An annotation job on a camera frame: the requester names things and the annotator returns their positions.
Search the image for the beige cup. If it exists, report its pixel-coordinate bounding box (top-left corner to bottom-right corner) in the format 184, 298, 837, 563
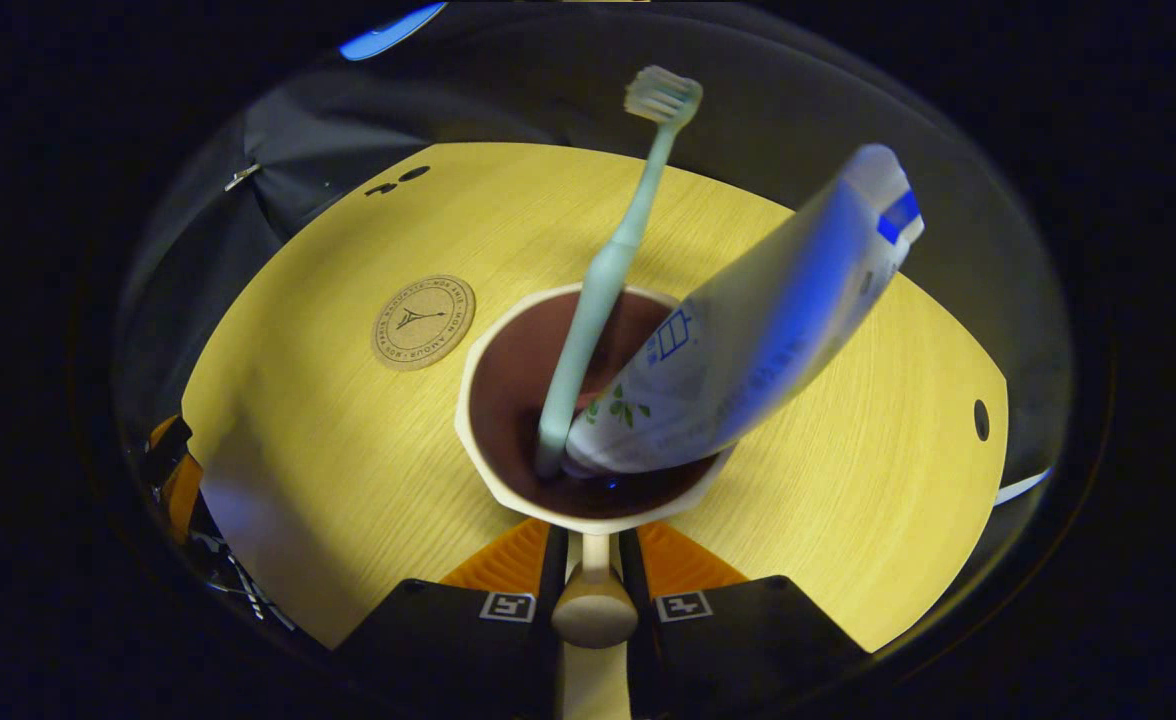
453, 283, 736, 720

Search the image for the white toothpaste tube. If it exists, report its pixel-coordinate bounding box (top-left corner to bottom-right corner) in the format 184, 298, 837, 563
563, 143, 926, 477

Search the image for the black backdrop cloth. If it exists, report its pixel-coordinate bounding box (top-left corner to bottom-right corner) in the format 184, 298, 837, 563
113, 0, 1074, 641

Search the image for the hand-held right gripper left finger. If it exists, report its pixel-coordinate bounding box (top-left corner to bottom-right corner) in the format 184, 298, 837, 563
333, 518, 571, 720

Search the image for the light blue toothbrush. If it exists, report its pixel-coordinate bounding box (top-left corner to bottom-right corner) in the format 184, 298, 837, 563
533, 65, 705, 479

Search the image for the wooden desktop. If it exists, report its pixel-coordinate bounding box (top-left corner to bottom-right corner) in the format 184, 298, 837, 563
180, 142, 1009, 653

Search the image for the white strip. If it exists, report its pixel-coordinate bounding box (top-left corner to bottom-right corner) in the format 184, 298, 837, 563
992, 467, 1055, 507

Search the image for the round cork coaster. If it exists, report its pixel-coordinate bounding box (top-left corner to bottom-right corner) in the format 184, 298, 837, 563
370, 274, 477, 373

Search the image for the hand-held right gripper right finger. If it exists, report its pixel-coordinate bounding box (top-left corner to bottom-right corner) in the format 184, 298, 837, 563
616, 520, 871, 720

